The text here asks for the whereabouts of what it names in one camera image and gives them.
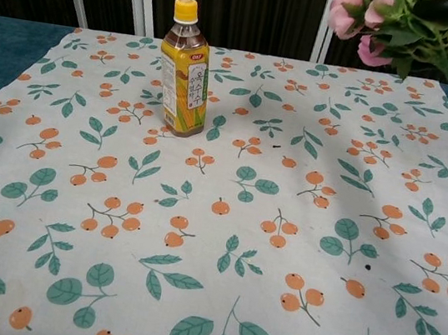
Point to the white fruit-and-leaf print tablecloth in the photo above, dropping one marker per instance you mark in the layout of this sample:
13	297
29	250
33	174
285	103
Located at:
210	258

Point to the pink artificial flower bouquet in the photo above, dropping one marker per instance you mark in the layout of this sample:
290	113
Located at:
349	20

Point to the yellow corn tea bottle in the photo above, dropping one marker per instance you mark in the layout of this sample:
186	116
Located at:
183	85

